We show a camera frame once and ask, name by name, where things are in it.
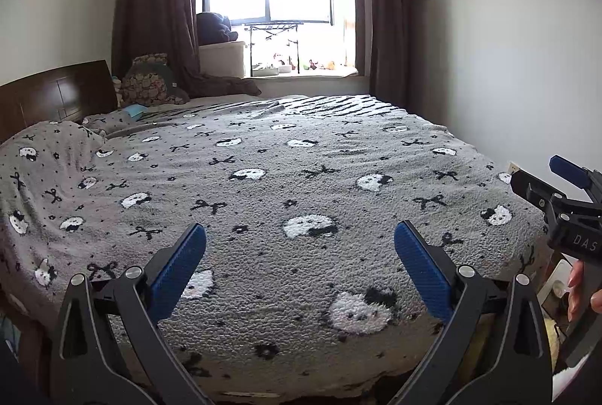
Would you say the yellow fleece clothing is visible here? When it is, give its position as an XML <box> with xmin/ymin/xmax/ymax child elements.
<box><xmin>470</xmin><ymin>316</ymin><xmax>572</xmax><ymax>370</ymax></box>

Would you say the white fleece cloth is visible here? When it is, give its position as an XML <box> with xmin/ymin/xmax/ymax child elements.
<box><xmin>550</xmin><ymin>363</ymin><xmax>588</xmax><ymax>401</ymax></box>

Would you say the grey dotted pillow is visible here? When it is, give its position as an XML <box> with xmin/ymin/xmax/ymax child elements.
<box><xmin>82</xmin><ymin>109</ymin><xmax>142</xmax><ymax>135</ymax></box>
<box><xmin>0</xmin><ymin>120</ymin><xmax>108</xmax><ymax>166</ymax></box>

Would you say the brown patterned pillow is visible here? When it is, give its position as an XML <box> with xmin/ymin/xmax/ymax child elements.
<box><xmin>117</xmin><ymin>53</ymin><xmax>191</xmax><ymax>107</ymax></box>

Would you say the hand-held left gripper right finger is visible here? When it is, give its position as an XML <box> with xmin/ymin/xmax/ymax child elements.
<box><xmin>394</xmin><ymin>221</ymin><xmax>553</xmax><ymax>405</ymax></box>

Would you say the black drying rack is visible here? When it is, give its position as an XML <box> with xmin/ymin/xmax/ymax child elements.
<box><xmin>242</xmin><ymin>23</ymin><xmax>304</xmax><ymax>74</ymax></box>

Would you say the wooden headboard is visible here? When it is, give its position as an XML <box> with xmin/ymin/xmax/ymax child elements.
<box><xmin>0</xmin><ymin>59</ymin><xmax>118</xmax><ymax>145</ymax></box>

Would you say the white storage box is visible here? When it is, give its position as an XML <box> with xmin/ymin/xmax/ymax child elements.
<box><xmin>198</xmin><ymin>41</ymin><xmax>248</xmax><ymax>79</ymax></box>

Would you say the person's right hand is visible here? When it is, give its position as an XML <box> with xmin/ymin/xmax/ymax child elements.
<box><xmin>567</xmin><ymin>261</ymin><xmax>602</xmax><ymax>323</ymax></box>

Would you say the dark cloth pile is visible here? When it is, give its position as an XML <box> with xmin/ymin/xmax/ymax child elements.
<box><xmin>196</xmin><ymin>11</ymin><xmax>240</xmax><ymax>44</ymax></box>

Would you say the row of small windowsill figurines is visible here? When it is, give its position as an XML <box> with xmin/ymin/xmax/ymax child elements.
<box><xmin>273</xmin><ymin>52</ymin><xmax>339</xmax><ymax>72</ymax></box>

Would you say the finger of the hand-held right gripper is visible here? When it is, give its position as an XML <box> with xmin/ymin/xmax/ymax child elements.
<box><xmin>510</xmin><ymin>170</ymin><xmax>573</xmax><ymax>222</ymax></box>
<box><xmin>549</xmin><ymin>155</ymin><xmax>602</xmax><ymax>192</ymax></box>

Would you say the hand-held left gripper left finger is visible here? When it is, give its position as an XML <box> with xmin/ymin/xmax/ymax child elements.
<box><xmin>49</xmin><ymin>223</ymin><xmax>208</xmax><ymax>405</ymax></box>

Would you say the grey printed blanket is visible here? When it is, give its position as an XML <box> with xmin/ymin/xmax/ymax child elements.
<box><xmin>0</xmin><ymin>95</ymin><xmax>556</xmax><ymax>396</ymax></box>

